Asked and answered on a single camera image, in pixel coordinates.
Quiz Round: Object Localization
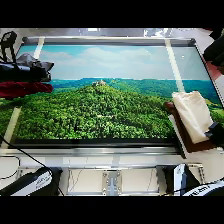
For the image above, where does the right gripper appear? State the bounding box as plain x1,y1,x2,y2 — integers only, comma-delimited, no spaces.
204,121,224,148

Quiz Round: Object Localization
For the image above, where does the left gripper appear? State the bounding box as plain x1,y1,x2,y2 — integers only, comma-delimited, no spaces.
0,63,51,83

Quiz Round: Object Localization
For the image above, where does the cream garment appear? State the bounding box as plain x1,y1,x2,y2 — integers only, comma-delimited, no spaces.
171,90,215,145

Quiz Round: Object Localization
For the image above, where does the brown garment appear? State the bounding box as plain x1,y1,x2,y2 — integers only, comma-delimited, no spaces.
164,100,222,155

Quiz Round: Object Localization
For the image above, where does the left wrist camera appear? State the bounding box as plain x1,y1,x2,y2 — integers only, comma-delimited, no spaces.
0,30,19,65

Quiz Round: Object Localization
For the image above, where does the black cable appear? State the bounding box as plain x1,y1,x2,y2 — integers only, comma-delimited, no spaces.
0,133,66,197
0,155,22,181

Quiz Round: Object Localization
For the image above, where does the silver frame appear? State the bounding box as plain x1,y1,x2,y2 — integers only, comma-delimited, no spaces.
0,34,224,197

